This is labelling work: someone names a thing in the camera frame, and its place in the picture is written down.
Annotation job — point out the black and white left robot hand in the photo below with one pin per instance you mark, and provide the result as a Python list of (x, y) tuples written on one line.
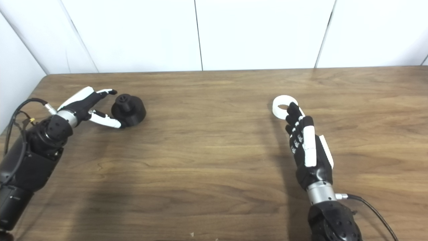
[(78, 107)]

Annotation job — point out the round black plastic part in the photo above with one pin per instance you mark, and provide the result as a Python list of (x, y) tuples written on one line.
[(132, 115)]

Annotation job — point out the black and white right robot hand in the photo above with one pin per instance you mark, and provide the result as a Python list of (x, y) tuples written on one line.
[(317, 170)]

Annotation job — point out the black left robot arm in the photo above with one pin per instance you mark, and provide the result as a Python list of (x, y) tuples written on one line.
[(30, 167)]

